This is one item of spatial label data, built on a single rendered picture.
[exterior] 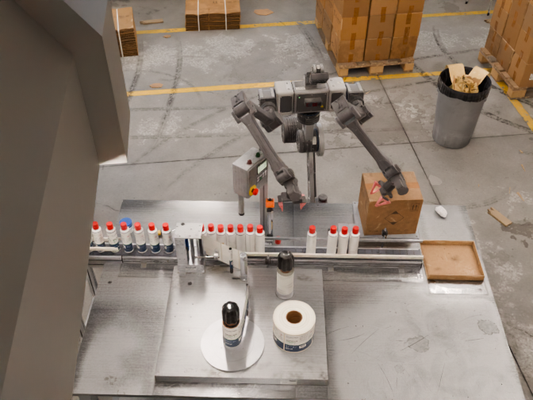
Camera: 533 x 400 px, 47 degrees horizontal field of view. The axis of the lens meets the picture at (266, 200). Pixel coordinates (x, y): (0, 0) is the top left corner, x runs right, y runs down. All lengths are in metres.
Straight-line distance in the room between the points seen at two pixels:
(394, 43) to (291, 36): 1.31
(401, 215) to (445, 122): 2.22
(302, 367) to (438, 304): 0.83
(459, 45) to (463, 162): 2.11
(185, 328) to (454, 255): 1.54
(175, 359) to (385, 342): 1.02
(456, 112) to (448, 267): 2.25
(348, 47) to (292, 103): 3.01
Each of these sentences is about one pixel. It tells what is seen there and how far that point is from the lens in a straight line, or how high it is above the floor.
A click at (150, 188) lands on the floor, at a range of 5.20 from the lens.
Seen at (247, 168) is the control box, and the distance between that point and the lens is 3.00.
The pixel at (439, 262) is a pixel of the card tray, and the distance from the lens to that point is 3.55.
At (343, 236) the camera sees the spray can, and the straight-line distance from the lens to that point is 3.29.
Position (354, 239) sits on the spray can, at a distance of 3.31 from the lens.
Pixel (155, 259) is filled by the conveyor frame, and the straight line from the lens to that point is 3.45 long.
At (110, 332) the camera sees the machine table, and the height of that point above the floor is 0.83.
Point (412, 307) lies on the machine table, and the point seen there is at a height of 0.83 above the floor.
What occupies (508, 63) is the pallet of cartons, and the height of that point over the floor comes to 0.25.
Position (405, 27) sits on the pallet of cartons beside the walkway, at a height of 0.50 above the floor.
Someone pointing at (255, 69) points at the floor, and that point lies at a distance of 6.65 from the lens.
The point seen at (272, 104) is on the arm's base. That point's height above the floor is 1.48.
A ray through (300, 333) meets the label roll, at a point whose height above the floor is 1.02.
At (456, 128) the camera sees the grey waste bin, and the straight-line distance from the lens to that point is 5.62.
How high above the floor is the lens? 3.39
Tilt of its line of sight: 43 degrees down
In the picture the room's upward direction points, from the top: straight up
